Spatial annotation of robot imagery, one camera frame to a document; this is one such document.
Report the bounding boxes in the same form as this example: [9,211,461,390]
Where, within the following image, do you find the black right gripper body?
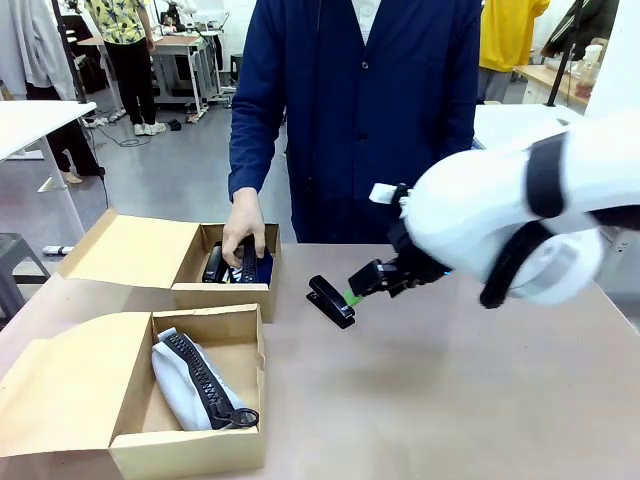
[384,218,451,300]

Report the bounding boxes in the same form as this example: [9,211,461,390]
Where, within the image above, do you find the clear plastic bottle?
[574,43,604,99]

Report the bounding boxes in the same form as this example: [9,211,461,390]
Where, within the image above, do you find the cardboard box with lid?
[57,208,282,324]
[0,303,266,480]

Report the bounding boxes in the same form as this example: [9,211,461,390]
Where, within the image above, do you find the wooden side table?
[512,64,591,114]

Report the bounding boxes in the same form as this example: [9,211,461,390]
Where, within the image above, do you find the person in yellow floral shirt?
[84,0,169,137]

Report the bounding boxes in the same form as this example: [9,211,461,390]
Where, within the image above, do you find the person's right hand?
[221,187,266,269]

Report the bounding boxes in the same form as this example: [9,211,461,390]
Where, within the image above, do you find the black stapler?
[202,243,226,283]
[306,274,357,330]

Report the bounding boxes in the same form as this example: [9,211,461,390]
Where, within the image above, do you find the black items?
[227,239,275,286]

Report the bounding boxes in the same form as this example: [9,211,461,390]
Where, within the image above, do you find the black strap on arm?
[524,133,570,220]

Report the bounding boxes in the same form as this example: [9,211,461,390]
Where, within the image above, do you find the black jacket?
[539,0,621,61]

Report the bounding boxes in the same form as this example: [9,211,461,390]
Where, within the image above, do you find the person in navy coat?
[228,0,484,245]

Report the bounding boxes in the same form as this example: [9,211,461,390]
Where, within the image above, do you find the white pencil case black zipper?
[151,327,261,432]

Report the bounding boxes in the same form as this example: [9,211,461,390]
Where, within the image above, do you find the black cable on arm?
[478,205,640,310]

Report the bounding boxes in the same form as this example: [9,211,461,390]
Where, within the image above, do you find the wooden top workbench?
[77,29,224,124]

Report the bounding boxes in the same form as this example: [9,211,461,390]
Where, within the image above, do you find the person in grey hoodie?
[0,0,106,185]

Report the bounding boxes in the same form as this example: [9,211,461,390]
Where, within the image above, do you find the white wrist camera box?
[369,183,412,206]

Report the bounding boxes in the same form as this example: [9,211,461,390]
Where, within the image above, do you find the white table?
[0,101,99,241]
[473,102,586,151]

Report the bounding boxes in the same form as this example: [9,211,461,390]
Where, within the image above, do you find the grey stool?
[0,232,51,321]

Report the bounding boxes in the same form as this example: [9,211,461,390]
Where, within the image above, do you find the black stand pole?
[51,0,89,104]
[547,0,584,109]

